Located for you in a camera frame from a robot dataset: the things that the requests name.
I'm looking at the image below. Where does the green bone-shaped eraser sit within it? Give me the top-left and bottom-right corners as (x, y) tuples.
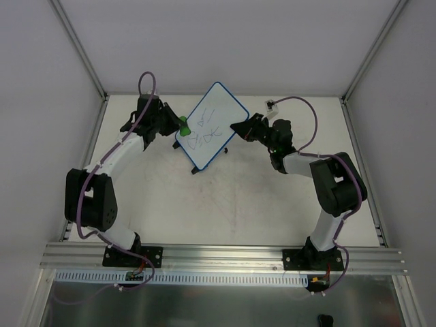
(179, 116), (191, 137)

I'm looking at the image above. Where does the blue-framed whiteboard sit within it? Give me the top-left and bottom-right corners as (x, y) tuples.
(175, 82), (250, 171)

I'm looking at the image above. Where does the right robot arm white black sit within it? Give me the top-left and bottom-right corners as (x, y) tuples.
(230, 114), (367, 270)

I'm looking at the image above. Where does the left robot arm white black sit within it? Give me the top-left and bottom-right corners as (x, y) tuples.
(64, 95), (190, 266)

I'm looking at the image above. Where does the left circuit board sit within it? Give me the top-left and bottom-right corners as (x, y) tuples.
(125, 271), (144, 282)

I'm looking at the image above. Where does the circuit board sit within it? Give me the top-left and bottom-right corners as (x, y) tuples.
(125, 271), (144, 282)
(309, 275), (330, 287)

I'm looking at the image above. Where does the right circuit board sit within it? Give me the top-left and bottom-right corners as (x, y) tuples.
(309, 275), (330, 287)

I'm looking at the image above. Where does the small black object bottom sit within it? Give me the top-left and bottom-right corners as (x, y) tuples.
(318, 314), (334, 327)

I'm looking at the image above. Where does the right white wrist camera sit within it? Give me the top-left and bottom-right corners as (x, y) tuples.
(264, 99), (279, 121)

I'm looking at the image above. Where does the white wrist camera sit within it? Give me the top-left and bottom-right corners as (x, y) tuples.
(140, 89), (160, 99)
(264, 99), (279, 121)

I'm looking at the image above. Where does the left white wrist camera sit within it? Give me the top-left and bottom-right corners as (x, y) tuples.
(140, 89), (160, 99)

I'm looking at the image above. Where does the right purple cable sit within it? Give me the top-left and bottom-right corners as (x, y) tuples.
(272, 96), (362, 296)

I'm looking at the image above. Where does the purple cable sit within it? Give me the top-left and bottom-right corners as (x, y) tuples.
(50, 71), (158, 304)
(272, 96), (362, 296)

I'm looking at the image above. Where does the right aluminium frame post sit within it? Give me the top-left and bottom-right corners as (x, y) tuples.
(340, 0), (411, 103)

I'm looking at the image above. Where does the aluminium frame post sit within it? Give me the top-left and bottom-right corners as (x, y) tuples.
(48, 0), (107, 100)
(340, 0), (411, 103)

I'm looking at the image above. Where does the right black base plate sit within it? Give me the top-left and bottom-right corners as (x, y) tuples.
(282, 248), (345, 272)

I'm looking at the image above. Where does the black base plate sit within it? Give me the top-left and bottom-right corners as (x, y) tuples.
(102, 245), (164, 268)
(282, 248), (345, 272)

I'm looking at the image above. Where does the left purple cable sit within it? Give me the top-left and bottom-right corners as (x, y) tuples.
(50, 71), (158, 304)

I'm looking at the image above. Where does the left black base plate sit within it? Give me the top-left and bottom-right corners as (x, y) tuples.
(102, 245), (164, 268)

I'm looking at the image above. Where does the left aluminium frame post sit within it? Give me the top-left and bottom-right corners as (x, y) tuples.
(48, 0), (107, 100)

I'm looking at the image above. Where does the white slotted cable duct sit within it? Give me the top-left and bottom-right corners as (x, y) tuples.
(54, 269), (309, 287)

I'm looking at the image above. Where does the aluminium front rail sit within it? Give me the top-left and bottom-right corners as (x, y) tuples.
(40, 242), (409, 276)

